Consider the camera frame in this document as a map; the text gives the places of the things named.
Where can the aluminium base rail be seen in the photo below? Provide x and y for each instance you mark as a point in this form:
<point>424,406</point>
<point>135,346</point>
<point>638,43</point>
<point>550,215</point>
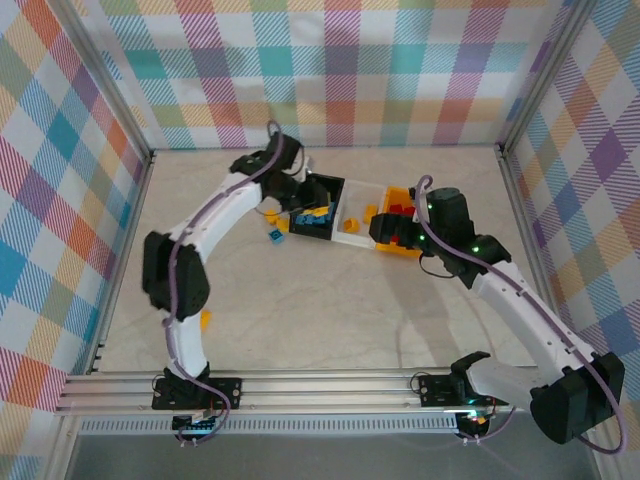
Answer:
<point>325,390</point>

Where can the aluminium side rail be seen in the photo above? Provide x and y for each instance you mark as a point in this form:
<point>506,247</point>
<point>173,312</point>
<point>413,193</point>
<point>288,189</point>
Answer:
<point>120,260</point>
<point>519,200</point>

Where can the control circuit board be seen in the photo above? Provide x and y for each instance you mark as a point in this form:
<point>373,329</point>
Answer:
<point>475,421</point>
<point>192,425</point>

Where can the left control circuit board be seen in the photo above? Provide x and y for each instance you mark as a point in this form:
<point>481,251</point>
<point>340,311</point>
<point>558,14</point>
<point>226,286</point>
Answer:
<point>192,425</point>

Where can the aluminium frame post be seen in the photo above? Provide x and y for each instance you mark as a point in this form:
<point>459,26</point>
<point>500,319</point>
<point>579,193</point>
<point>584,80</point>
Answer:
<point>542,80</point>
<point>110,80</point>

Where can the long red lego brick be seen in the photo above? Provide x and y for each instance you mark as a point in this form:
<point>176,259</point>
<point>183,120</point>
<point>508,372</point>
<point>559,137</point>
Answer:
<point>397,207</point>

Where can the left aluminium side rail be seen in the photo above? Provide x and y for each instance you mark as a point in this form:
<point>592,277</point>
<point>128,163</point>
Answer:
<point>120,260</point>

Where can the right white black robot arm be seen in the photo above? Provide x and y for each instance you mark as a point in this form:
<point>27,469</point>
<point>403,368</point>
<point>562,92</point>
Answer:
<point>530,310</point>

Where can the yellow lego brick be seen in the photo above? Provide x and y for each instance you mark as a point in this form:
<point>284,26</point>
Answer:
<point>370,212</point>
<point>284,223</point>
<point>350,225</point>
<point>205,320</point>
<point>271,217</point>

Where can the clear white plastic bin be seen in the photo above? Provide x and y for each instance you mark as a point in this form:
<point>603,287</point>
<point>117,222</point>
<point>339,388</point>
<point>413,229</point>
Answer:
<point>350,240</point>

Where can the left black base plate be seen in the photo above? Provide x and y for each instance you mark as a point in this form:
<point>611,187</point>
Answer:
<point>230,392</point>

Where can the right aluminium side rail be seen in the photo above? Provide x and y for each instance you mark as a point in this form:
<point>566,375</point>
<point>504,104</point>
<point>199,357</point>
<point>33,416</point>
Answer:
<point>519,200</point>

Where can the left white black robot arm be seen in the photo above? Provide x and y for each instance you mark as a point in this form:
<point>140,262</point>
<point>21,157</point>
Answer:
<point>220,215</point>

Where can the left aluminium frame post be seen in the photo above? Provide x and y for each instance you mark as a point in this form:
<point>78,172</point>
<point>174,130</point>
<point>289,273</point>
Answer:
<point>110,80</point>

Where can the orange plastic bin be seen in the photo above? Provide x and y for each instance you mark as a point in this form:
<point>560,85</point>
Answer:
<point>395,192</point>

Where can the small blue lego brick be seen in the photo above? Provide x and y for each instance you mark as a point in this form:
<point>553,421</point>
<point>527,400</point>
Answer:
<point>275,237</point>

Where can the right control circuit board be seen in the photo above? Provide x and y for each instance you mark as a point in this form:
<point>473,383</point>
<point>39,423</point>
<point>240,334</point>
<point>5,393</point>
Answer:
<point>475,421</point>

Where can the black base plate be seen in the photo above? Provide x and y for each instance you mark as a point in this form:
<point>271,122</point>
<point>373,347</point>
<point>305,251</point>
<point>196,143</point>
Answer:
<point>435,390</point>
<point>230,392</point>

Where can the black plastic bin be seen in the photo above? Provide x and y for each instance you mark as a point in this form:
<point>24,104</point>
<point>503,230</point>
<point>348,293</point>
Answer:
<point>315,235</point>

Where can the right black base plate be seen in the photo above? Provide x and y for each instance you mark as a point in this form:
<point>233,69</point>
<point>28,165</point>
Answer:
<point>435,390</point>

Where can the right aluminium frame post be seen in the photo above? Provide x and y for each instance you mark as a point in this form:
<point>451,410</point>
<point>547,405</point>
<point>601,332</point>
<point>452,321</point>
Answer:
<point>542,80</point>

